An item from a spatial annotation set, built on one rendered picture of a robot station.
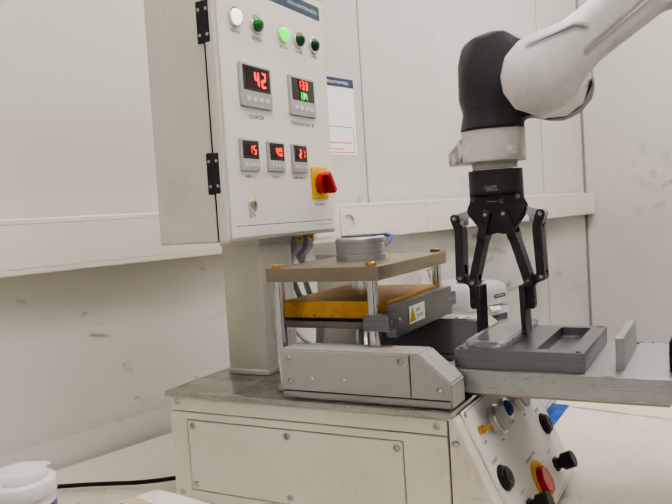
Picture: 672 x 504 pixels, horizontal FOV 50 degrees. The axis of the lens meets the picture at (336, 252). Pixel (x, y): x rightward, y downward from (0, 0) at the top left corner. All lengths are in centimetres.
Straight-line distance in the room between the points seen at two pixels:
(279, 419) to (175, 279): 62
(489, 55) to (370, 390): 47
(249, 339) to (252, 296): 7
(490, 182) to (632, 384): 32
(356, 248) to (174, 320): 61
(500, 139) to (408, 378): 34
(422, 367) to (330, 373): 13
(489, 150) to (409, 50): 136
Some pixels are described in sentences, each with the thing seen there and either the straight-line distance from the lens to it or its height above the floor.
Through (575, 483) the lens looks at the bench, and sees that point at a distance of 121.
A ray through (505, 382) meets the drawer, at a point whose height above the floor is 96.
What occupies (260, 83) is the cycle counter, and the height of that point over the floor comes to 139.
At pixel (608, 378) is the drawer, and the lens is 92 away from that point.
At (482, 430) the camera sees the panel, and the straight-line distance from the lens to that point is 96.
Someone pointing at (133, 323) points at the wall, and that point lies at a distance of 152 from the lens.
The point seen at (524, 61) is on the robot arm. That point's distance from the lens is 91.
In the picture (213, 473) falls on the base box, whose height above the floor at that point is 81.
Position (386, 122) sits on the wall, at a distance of 217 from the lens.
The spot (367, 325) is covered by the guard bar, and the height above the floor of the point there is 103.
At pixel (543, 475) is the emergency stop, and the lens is 108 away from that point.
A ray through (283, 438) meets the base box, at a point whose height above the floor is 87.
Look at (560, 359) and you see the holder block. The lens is 94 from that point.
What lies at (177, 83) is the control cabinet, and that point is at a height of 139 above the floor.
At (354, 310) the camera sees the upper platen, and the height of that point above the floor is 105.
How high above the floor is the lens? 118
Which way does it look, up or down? 3 degrees down
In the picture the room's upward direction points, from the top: 4 degrees counter-clockwise
